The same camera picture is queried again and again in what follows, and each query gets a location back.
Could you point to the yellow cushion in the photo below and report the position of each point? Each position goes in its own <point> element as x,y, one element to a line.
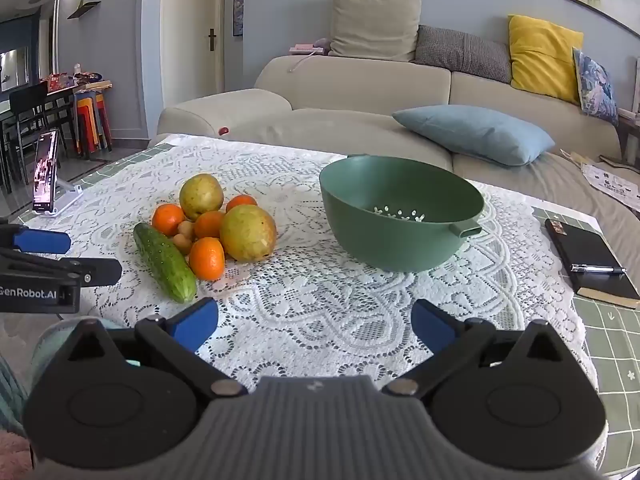
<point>542,57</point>

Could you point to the black notebook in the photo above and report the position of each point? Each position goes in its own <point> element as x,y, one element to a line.
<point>590,255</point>

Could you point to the grey checked cushion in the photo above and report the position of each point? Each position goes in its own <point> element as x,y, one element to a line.
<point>460,55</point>

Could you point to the wall shelf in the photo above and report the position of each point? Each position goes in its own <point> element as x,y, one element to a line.
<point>82,9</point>

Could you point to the beige sofa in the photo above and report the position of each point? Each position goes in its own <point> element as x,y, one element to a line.
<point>350,85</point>

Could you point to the black chair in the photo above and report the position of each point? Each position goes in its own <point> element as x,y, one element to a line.
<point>27,110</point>

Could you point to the orange tangerine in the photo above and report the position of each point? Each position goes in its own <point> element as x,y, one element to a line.
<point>168,219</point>
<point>209,224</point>
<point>206,258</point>
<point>241,201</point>

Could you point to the printed paper bag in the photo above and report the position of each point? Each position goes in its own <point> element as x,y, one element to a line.
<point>610,180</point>

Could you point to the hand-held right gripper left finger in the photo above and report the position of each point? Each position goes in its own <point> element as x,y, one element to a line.
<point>195,321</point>

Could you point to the green cucumber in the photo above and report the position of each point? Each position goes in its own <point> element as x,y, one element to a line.
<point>165,262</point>

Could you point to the white lace tablecloth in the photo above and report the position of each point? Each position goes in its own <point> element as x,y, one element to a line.
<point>310,300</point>

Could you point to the light blue pillow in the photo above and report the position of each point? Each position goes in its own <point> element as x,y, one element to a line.
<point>475,132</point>

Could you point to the stack of colourful stools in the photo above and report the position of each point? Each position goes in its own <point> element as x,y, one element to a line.
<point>92,120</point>

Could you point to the green grid tablecloth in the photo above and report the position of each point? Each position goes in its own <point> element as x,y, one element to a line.
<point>615,350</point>

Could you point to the cream door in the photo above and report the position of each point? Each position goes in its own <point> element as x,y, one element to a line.
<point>190,35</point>

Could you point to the white phone stand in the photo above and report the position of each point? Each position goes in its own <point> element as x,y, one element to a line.
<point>67,200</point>

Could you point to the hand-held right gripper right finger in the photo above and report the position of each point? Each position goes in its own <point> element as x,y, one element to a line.
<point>432,322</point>

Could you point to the smartphone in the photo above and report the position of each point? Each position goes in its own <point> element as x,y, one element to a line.
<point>46,170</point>

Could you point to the black pen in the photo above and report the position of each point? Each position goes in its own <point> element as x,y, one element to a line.
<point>597,268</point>

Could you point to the green colander bowl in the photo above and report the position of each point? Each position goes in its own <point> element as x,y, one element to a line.
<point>400,237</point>

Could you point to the blue floral cushion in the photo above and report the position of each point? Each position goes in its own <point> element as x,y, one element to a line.
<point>597,87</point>

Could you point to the beige cushion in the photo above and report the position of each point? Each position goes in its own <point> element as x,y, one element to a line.
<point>375,22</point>

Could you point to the yellow-green pear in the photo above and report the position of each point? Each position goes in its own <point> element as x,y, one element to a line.
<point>247,232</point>
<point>201,196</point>

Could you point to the teal striped cloth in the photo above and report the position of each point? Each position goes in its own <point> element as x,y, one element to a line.
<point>12,395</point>

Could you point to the pink box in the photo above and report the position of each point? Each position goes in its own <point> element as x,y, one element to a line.
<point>305,49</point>

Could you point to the dark dining table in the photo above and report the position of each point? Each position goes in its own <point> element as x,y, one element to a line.
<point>60,91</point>

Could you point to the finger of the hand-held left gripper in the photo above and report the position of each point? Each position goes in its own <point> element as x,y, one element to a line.
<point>75,271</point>
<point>42,242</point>

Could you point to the side table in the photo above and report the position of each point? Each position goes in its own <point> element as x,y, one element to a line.
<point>630,130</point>

